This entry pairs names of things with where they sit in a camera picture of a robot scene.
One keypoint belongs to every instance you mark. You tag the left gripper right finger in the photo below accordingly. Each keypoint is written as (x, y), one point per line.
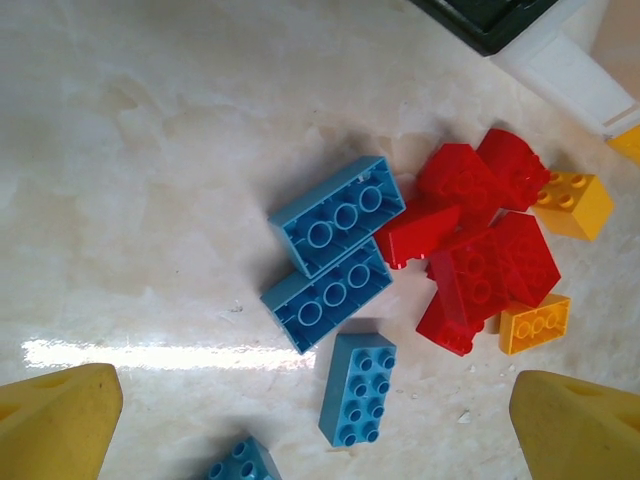
(580, 430)

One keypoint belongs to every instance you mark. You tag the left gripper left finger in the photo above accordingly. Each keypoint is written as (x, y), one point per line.
(55, 430)

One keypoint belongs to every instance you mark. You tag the yellow lego brick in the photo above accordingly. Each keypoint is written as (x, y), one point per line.
(580, 210)
(535, 325)

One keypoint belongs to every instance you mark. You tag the blue two-by-four lego brick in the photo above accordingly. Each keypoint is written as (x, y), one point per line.
(340, 215)
(325, 305)
(245, 462)
(357, 395)

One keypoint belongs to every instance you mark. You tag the red sloped lego brick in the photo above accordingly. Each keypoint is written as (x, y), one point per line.
(415, 240)

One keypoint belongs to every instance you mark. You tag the red arched lego brick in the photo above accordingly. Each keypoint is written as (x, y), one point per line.
(510, 160)

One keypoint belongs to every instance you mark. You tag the yellow plastic bin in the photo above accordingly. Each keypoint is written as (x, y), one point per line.
(630, 145)

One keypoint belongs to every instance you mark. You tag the white plastic bin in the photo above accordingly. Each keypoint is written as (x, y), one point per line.
(565, 75)

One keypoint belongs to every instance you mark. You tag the black plastic bin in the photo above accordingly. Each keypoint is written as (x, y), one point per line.
(500, 25)

